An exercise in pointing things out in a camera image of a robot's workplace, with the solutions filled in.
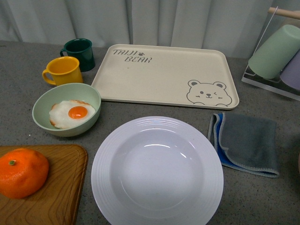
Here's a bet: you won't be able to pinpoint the white round plate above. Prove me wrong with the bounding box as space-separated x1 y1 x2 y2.
91 116 224 225

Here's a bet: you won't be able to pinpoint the orange mandarin fruit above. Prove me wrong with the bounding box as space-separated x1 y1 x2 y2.
0 148 49 199

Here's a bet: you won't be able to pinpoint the beige bear tray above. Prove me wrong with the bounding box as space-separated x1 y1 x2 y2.
92 44 240 110

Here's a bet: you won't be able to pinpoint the light green bowl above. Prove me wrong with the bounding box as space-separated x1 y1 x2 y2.
32 83 101 137

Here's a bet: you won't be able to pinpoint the fake fried egg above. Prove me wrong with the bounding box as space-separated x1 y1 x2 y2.
49 100 96 129

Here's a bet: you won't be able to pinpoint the dark green mug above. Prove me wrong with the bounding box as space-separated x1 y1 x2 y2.
60 38 95 72

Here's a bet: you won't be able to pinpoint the yellow mug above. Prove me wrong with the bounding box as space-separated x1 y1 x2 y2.
42 56 83 86

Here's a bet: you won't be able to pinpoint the grey blue folded cloth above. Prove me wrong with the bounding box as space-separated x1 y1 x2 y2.
207 112 279 178

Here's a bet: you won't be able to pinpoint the grey curtain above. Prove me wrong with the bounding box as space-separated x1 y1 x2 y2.
0 0 300 58

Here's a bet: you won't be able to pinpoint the light green cup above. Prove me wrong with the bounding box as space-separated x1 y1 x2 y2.
248 24 300 79

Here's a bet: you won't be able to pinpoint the wooden cutting board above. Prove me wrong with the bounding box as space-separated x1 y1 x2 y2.
0 144 88 225

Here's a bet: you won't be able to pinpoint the purple cup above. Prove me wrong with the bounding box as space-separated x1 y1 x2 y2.
280 51 300 90

